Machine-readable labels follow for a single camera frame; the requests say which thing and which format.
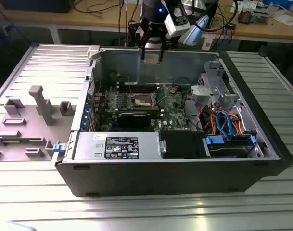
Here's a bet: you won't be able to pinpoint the white label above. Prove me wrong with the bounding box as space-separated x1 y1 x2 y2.
202 33 216 50

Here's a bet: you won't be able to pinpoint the black plastic shroud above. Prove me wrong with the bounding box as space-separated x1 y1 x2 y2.
160 131 206 159

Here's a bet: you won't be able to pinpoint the red wire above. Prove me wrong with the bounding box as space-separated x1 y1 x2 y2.
198 107 211 131

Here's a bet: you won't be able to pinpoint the wooden desk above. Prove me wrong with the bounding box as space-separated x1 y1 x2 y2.
0 0 293 45

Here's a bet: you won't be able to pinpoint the silver CPU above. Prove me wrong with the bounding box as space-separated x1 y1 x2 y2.
144 54 161 64

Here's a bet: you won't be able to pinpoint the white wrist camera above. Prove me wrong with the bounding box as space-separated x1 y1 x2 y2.
164 4 191 37

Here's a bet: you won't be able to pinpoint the white case latch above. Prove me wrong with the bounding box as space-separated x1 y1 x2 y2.
87 45 102 61

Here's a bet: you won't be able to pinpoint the grey device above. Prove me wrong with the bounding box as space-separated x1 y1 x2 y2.
252 9 269 25

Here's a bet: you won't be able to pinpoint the blue box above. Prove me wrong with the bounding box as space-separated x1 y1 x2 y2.
263 0 293 8

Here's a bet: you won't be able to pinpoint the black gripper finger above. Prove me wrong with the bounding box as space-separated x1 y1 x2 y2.
157 27 178 63
127 21 152 61

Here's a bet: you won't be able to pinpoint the metal locking lever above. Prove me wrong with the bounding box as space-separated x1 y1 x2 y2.
127 76 134 103

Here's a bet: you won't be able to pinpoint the black PC case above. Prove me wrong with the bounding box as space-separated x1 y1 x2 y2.
51 44 293 198

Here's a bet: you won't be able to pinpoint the black monitor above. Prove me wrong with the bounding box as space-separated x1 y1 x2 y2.
0 0 71 14

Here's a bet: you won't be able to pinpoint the black box on desk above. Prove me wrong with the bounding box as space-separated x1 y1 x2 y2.
204 0 219 29

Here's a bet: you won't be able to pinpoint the metal heat sink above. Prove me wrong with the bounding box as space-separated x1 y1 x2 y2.
237 7 252 25

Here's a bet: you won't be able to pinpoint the hard disk blue carrier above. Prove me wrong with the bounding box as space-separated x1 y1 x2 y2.
204 134 258 159

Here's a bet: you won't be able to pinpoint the blue flat wire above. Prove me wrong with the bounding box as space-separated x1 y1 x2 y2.
222 110 236 138
215 111 228 136

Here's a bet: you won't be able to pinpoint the silver power supply unit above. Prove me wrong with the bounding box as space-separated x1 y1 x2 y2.
73 131 162 161

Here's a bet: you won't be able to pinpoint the grey parts rack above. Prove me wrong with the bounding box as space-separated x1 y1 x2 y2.
0 84 77 162

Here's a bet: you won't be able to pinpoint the green motherboard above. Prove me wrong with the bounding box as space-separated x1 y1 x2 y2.
88 81 204 133

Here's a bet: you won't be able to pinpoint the black graphics card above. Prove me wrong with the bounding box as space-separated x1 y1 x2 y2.
116 111 152 128

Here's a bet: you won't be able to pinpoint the white papers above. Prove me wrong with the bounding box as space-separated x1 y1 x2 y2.
273 14 293 26

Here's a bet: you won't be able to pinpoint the orange wire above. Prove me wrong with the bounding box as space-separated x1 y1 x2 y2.
209 109 218 132
227 112 243 135

